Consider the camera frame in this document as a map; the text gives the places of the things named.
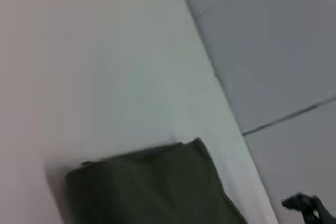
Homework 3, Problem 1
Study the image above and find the dark green t-shirt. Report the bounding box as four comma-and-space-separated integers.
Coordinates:
64, 137, 248, 224

